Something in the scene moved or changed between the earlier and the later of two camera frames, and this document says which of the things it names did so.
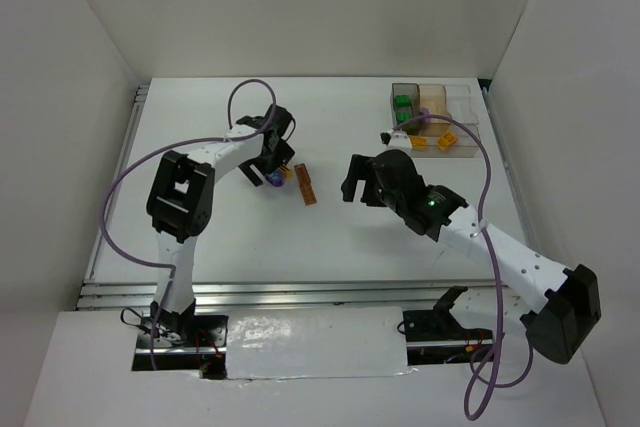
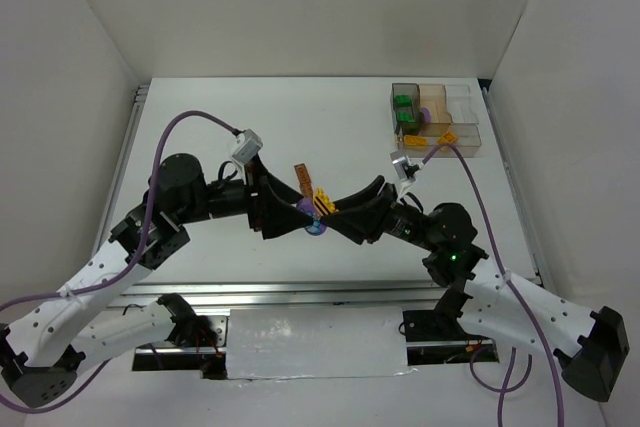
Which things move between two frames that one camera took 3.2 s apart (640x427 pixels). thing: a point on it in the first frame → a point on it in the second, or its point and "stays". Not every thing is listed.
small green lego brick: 402,101 stays
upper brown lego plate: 302,174 stays
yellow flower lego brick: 419,142 stays
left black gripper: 263,165 → 255,195
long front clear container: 450,141 stays
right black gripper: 363,179 → 385,212
